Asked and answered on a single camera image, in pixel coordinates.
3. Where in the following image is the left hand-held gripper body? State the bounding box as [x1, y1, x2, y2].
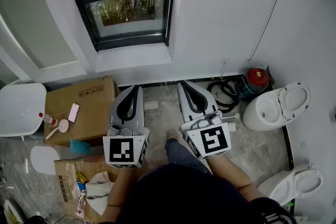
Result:
[102, 123, 150, 169]

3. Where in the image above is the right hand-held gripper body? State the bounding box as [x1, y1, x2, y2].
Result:
[180, 111, 232, 161]

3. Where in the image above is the person's left forearm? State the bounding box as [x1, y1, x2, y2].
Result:
[106, 165, 140, 216]

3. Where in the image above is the person's right forearm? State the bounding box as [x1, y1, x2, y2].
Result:
[206, 154, 266, 202]

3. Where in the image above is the closed brown cardboard box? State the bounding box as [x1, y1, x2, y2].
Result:
[43, 76, 119, 146]

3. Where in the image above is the white plastic tube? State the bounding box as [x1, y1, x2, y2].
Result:
[222, 112, 241, 123]

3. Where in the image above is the person's shoe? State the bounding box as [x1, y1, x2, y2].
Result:
[167, 130, 182, 141]

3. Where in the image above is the pink smartphone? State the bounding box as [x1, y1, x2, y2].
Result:
[68, 102, 80, 123]

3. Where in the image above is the white round toilet bowl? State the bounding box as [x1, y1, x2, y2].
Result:
[242, 82, 312, 132]

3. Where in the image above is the crumpled white cloth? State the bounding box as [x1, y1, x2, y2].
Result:
[85, 171, 116, 216]

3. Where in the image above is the yellow tool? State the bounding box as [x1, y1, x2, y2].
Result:
[75, 170, 87, 184]

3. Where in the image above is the red and blue vacuum machine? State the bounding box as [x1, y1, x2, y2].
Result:
[237, 67, 271, 102]

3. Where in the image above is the white plastic spoon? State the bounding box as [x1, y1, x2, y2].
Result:
[45, 119, 70, 141]

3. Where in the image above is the person's dark shirt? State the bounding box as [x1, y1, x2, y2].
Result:
[97, 165, 297, 224]

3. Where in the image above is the small red-capped bottle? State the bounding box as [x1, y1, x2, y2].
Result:
[38, 112, 58, 126]

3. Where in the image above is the open brown cardboard box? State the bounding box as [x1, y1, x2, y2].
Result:
[54, 156, 120, 223]

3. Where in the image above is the black threshold strip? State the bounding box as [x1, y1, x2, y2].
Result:
[281, 125, 295, 174]

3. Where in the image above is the white toilet seat lid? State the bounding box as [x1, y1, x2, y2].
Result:
[29, 145, 61, 176]

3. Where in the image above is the white toilet with tank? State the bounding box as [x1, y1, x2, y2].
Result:
[257, 164, 326, 207]

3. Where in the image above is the white ceramic basin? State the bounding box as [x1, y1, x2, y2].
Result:
[0, 82, 48, 138]

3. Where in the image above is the black coiled hose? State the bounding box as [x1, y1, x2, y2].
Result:
[207, 78, 240, 114]

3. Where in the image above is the white wall plug with cord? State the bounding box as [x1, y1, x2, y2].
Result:
[219, 57, 230, 81]

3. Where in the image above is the thin black wall cable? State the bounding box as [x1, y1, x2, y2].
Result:
[248, 0, 291, 61]

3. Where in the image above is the thin window cord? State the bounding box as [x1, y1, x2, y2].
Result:
[121, 0, 129, 22]

